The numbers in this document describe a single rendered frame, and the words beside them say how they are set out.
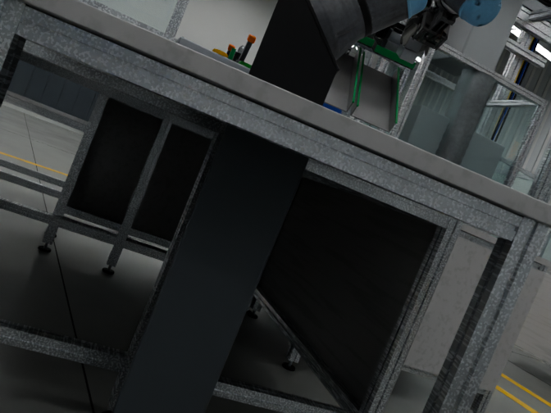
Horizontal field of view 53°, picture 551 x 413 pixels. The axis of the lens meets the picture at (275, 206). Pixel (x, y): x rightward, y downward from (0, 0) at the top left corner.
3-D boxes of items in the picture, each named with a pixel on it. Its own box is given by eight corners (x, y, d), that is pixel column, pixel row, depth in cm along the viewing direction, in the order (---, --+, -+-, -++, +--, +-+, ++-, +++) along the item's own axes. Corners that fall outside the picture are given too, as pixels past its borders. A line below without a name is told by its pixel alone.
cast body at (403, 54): (412, 64, 153) (426, 41, 150) (398, 57, 152) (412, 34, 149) (407, 56, 160) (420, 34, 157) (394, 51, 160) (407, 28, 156)
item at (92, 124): (412, 365, 332) (468, 233, 327) (36, 249, 258) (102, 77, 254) (382, 339, 367) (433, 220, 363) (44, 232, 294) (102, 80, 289)
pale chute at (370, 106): (389, 133, 164) (397, 122, 161) (349, 115, 162) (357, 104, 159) (392, 78, 183) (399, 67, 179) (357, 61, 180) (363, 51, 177)
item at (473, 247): (482, 424, 270) (553, 262, 265) (284, 369, 233) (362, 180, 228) (410, 363, 334) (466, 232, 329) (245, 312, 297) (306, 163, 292)
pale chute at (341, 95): (347, 112, 159) (354, 102, 156) (305, 94, 157) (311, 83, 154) (354, 58, 178) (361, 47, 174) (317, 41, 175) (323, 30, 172)
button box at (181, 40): (252, 96, 136) (261, 73, 136) (170, 60, 129) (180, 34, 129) (244, 97, 143) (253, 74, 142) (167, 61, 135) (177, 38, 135)
